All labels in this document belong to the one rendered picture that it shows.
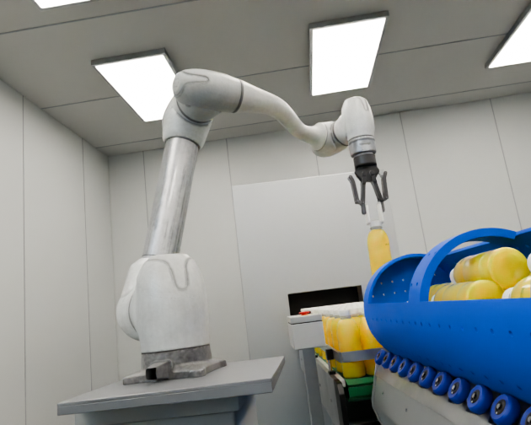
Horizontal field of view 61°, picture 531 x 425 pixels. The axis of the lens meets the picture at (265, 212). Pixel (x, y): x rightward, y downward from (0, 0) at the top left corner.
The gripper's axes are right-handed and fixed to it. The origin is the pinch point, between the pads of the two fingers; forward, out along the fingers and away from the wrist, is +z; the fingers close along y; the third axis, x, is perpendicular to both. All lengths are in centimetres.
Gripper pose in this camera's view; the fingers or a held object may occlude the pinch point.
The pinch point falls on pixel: (373, 213)
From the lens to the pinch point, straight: 153.0
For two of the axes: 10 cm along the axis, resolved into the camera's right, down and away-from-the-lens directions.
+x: 0.0, 2.0, 9.8
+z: 1.2, 9.7, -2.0
